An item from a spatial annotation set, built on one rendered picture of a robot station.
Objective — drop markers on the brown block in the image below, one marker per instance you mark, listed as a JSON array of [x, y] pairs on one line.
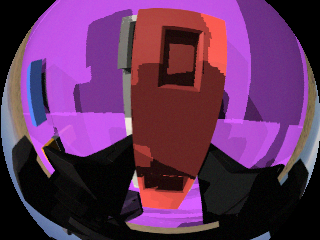
[[51, 143]]

